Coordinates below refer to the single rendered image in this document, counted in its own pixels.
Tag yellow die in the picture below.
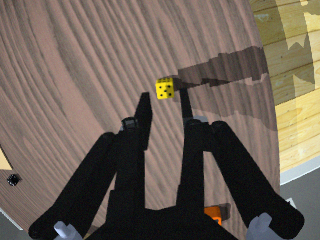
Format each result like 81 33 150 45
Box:
156 78 174 99

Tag black die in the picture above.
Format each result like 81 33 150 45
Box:
7 175 19 186

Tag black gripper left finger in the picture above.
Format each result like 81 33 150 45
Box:
28 92 153 240

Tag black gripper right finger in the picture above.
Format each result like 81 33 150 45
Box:
170 88 305 240

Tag tan flat mat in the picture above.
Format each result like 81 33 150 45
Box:
0 146 13 170

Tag orange pocket multimeter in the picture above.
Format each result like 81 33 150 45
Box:
204 206 221 225

